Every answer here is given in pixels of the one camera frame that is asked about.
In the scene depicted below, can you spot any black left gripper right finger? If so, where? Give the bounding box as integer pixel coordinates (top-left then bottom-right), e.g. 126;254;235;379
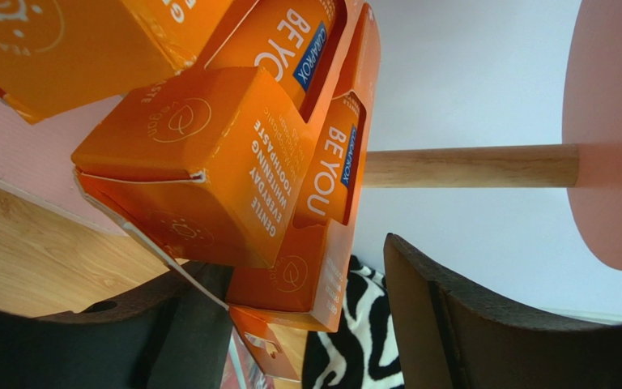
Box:
384;234;622;388

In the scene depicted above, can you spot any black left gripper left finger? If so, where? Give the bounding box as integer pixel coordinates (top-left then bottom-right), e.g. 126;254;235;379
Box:
0;263;232;388

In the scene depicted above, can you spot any orange toothpaste box diagonal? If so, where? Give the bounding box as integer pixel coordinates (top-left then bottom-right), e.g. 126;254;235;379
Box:
70;0;366;311

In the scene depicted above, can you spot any orange toothpaste box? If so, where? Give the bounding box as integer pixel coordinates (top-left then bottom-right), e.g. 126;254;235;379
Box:
226;1;381;381
0;1;253;123

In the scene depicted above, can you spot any pink three-tier shelf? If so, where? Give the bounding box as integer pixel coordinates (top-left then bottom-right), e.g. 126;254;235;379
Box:
0;0;622;272

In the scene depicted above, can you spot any zebra print cloth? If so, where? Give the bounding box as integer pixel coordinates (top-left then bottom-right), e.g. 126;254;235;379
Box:
301;255;405;388

